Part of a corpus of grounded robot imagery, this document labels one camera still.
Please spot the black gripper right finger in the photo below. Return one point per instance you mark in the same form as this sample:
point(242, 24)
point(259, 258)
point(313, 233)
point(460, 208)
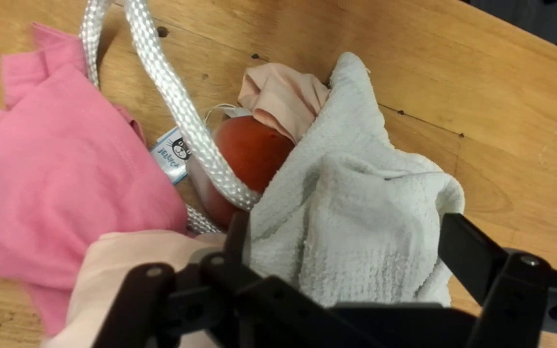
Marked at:
point(522, 303)

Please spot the pink shirt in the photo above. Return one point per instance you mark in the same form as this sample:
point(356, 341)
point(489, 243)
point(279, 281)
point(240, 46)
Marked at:
point(52, 181)

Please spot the red plush toy green leaves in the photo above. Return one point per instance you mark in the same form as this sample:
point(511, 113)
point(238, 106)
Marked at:
point(251, 152)

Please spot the peach shirt with orange print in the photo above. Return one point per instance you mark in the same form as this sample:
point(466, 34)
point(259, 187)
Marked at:
point(284, 98)

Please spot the white towel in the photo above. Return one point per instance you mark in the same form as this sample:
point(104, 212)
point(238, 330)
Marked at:
point(356, 214)

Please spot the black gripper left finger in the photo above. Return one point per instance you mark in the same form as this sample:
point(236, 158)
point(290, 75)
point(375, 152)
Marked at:
point(163, 310)

